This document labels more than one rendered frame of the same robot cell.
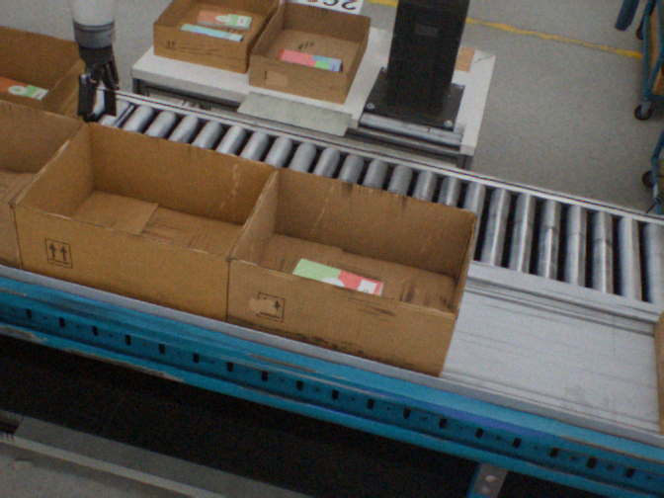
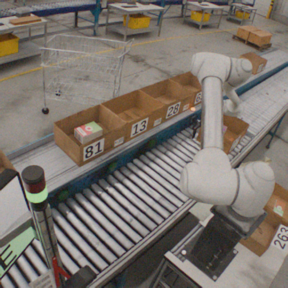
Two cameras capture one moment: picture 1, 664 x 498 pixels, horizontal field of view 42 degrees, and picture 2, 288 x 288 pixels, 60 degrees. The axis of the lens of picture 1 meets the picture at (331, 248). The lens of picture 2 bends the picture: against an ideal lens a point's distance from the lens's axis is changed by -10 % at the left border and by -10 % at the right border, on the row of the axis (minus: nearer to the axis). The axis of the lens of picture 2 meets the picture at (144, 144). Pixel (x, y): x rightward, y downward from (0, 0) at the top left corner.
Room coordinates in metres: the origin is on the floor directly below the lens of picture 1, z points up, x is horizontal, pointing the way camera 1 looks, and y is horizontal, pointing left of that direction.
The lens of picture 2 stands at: (2.17, -1.09, 2.08)
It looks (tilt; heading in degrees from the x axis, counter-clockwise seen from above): 39 degrees down; 118
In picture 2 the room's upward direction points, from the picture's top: 11 degrees clockwise
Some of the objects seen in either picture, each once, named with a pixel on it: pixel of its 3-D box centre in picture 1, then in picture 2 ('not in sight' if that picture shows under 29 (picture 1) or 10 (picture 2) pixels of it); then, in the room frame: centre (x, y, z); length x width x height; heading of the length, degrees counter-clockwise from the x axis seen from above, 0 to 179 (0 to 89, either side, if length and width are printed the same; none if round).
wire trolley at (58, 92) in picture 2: not in sight; (86, 75); (-0.06, 1.19, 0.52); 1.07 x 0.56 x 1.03; 30
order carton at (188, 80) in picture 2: not in sight; (191, 88); (1.37, 1.12, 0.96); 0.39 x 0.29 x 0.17; 82
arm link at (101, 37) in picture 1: (94, 30); not in sight; (1.74, 0.59, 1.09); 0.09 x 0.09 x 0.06
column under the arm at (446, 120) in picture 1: (425, 47); (220, 238); (2.23, -0.18, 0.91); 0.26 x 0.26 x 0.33; 81
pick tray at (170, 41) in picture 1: (219, 22); (271, 200); (2.44, 0.44, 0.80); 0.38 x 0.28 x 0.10; 173
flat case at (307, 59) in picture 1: (306, 67); not in sight; (2.25, 0.15, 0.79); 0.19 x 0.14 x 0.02; 87
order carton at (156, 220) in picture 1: (153, 219); (132, 114); (1.26, 0.34, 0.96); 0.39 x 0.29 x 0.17; 82
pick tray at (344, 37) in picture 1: (312, 49); (248, 222); (2.34, 0.14, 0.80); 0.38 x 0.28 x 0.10; 173
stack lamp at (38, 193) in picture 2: not in sight; (35, 185); (1.81, -0.89, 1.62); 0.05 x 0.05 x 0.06
